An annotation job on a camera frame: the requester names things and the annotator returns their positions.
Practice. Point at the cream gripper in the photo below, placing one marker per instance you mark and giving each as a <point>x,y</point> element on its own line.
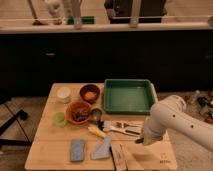
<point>149,140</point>

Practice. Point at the green pepper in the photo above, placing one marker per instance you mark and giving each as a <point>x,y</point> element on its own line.
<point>140,140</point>

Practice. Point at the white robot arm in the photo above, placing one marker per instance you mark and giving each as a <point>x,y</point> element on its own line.
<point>170,113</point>

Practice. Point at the green plastic tray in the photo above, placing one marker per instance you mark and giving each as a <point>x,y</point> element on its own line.
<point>128,96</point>

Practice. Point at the silver fork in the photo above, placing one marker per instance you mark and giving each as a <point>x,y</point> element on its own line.
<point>125,125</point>

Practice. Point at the wooden block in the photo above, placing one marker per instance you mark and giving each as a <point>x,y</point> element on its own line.
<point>118,157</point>

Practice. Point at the small metal cup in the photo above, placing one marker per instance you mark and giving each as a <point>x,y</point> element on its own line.
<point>96,114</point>

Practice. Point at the dark red bowl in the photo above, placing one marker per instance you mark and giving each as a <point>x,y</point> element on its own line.
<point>90,93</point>

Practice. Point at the blue sponge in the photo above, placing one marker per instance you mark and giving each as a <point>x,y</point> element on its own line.
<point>77,150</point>

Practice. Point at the orange bowl with beans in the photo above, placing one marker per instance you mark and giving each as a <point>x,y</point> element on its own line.
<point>78,112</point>

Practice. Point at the light green cup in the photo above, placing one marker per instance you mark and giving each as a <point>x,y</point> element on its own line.
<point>59,119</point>

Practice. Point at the white cup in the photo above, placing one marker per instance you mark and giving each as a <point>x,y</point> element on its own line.
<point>63,94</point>

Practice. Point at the person in dark clothes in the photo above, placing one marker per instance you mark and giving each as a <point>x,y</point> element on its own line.
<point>125,11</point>

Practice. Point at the black chair base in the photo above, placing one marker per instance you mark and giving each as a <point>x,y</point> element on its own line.
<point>12,132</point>

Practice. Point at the green box on counter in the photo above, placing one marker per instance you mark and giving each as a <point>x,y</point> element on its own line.
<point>84,20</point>

